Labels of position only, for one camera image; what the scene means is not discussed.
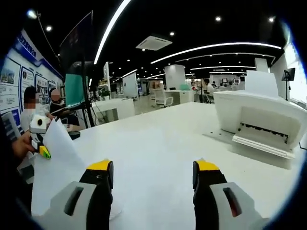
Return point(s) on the long ceiling light strip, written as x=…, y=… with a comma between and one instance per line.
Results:
x=108, y=25

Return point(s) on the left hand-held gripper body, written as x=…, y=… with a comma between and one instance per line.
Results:
x=38, y=125

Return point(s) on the black screen on tripod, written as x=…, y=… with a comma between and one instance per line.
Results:
x=290, y=73

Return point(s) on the white office desk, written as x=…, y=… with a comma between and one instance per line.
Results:
x=182, y=97

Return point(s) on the leafy potted plant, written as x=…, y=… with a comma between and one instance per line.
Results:
x=105, y=94

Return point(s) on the person's left hand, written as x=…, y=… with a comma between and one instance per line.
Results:
x=24, y=147

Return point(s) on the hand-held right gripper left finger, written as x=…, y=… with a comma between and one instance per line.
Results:
x=100, y=187

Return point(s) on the white table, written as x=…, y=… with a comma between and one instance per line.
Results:
x=156, y=143

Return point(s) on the white office chair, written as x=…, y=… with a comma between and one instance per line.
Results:
x=161, y=97

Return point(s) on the white printer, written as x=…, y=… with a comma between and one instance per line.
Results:
x=251, y=112

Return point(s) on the white slatted chair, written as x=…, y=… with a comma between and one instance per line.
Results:
x=10, y=124

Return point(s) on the teal box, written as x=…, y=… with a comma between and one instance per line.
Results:
x=184, y=87

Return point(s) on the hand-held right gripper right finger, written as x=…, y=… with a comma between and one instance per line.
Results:
x=208, y=184

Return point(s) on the narrow window with blinds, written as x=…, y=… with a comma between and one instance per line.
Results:
x=299, y=83

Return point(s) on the teal panel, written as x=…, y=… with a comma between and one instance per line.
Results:
x=74, y=88

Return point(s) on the large black monitor on stand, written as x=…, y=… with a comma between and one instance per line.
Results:
x=84, y=91

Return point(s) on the white printing papers stack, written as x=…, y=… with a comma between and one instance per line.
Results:
x=60, y=155

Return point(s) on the ceiling air conditioner vent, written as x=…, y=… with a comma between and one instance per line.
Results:
x=153, y=43

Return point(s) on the white standing board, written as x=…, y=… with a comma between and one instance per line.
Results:
x=130, y=85

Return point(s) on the curved ceiling light strip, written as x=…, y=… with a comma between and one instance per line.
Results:
x=216, y=45

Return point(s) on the blue white wall display board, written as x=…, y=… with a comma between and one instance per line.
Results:
x=12, y=79

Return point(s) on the white counter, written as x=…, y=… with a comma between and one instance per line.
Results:
x=115, y=107

